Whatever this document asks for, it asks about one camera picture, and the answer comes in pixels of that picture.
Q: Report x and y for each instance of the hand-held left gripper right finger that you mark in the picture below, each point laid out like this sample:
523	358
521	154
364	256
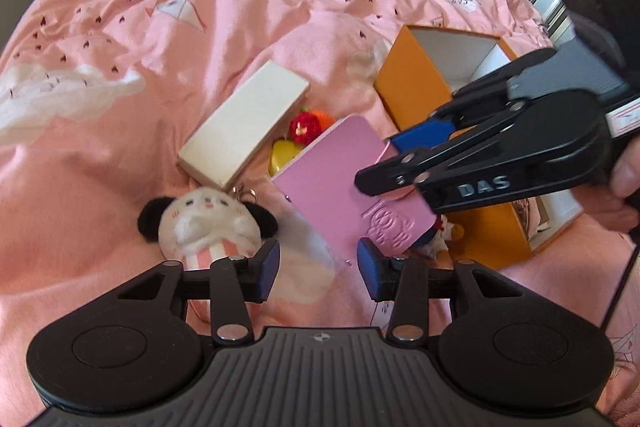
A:
371	269

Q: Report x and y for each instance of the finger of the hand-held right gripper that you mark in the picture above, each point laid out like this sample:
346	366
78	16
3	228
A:
422	137
450	177

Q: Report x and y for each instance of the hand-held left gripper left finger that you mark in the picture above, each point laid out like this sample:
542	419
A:
267	269

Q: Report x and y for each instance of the orange cardboard box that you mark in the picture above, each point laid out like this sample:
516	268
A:
410	82

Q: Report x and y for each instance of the brown dog plush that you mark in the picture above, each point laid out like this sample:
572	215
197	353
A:
440	239

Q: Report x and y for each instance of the striped-dress panda plush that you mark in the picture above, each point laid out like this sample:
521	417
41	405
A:
200	217

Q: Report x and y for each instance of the pink leather passport holder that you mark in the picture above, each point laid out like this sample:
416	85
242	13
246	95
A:
325	187

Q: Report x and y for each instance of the red crochet fruit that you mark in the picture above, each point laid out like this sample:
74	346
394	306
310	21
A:
302	126

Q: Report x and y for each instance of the white rectangular box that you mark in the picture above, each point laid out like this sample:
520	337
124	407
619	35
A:
240	127

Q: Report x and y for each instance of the person's right hand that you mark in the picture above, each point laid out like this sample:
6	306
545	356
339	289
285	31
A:
630	177

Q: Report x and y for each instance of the pink printed blanket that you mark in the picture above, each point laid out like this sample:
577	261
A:
125	32

